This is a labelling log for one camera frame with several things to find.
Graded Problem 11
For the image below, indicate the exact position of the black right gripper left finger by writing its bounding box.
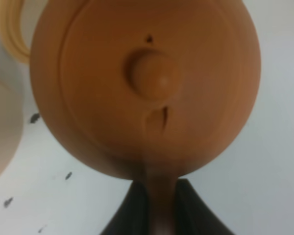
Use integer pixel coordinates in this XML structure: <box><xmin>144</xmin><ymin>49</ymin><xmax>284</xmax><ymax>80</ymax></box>
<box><xmin>101</xmin><ymin>181</ymin><xmax>152</xmax><ymax>235</ymax></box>

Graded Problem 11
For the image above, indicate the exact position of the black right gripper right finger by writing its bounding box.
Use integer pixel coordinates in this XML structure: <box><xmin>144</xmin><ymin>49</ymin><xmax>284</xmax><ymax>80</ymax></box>
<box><xmin>174</xmin><ymin>179</ymin><xmax>234</xmax><ymax>235</ymax></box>

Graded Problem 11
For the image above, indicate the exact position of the brown clay teapot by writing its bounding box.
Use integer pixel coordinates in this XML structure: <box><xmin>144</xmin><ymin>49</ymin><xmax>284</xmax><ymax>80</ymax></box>
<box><xmin>30</xmin><ymin>0</ymin><xmax>261</xmax><ymax>235</ymax></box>

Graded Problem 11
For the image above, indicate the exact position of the white teacup front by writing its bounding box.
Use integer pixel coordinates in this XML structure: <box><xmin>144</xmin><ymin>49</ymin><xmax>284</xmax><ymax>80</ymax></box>
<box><xmin>0</xmin><ymin>81</ymin><xmax>24</xmax><ymax>175</ymax></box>

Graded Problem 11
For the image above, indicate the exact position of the orange coaster front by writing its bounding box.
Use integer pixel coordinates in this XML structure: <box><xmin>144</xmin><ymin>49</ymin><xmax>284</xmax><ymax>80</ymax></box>
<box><xmin>0</xmin><ymin>0</ymin><xmax>30</xmax><ymax>64</ymax></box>

